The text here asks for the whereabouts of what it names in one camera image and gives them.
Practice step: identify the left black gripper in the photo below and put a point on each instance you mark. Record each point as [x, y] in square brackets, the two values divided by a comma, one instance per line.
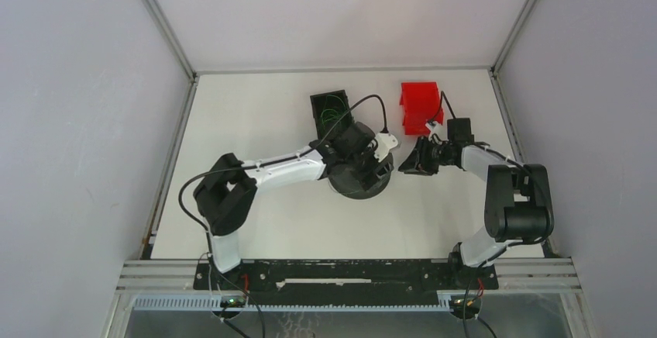
[369, 179]

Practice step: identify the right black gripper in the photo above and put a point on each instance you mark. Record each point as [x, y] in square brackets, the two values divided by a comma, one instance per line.
[417, 162]

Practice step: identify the dark grey cable spool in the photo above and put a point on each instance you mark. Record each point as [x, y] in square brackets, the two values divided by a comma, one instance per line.
[344, 178]

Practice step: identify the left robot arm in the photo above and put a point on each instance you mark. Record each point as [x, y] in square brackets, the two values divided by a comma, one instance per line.
[225, 194]

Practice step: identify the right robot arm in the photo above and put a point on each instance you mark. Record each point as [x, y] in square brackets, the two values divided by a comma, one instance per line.
[517, 206]

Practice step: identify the red plastic bin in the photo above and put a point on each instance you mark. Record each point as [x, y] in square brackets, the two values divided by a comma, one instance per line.
[420, 103]

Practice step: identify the black plastic bin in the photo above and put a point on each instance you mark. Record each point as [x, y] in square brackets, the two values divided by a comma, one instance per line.
[329, 110]

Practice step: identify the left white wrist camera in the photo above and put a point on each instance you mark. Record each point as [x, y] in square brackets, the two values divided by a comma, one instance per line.
[384, 143]

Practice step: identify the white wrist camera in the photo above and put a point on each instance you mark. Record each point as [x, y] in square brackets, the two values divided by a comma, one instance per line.
[384, 143]
[435, 129]

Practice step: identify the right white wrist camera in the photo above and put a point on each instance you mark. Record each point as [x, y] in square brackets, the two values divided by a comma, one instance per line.
[435, 129]

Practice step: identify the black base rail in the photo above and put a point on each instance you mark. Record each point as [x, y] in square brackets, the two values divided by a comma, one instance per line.
[347, 283]

